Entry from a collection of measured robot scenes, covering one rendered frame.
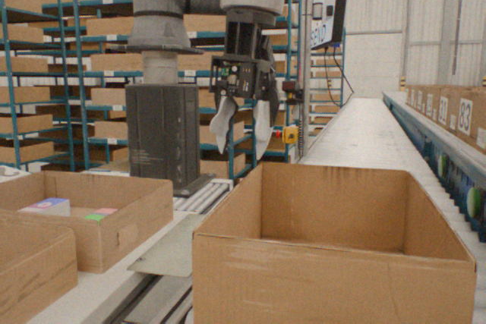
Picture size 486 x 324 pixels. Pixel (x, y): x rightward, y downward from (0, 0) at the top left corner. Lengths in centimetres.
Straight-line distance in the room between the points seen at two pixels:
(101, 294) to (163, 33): 75
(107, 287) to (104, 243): 8
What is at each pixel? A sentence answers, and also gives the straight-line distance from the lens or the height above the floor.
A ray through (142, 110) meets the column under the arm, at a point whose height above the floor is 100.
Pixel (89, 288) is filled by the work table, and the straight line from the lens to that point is 72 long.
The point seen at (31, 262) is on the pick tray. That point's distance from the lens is 65.
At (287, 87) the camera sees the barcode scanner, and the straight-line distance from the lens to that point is 163.
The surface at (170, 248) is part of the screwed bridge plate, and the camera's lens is 82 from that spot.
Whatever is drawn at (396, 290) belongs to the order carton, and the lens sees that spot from 43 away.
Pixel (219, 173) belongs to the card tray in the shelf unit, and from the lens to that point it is 215.
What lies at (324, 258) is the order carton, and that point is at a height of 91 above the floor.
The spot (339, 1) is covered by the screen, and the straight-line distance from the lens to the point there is 175.
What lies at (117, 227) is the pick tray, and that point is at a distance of 77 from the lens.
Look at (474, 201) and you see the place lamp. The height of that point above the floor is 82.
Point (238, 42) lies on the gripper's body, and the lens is 53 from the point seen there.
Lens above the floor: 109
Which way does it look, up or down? 9 degrees down
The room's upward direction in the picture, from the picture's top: straight up
